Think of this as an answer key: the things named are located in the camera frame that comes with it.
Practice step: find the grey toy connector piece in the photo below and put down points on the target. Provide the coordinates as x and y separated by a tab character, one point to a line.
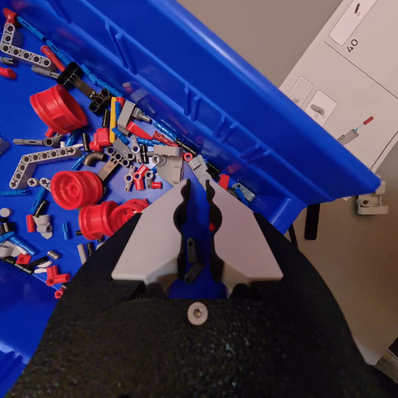
371	202

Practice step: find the blue plastic bin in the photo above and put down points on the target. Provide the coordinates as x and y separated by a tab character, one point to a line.
217	93

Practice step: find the red toy wheel hub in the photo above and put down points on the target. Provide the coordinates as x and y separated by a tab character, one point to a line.
129	211
76	189
59	108
96	220

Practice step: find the white instruction booklet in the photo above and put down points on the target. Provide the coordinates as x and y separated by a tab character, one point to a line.
367	77

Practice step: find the dark flat toy bar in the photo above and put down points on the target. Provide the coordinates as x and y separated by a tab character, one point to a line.
312	220

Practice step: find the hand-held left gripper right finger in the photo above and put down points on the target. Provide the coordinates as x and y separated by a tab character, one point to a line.
248	245

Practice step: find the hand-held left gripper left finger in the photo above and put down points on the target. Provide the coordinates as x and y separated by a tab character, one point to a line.
149	245

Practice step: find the pile of small toy parts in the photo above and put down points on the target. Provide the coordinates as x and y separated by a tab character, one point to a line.
168	164

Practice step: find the long black toy axle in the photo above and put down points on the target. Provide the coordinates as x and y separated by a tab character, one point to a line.
293	238

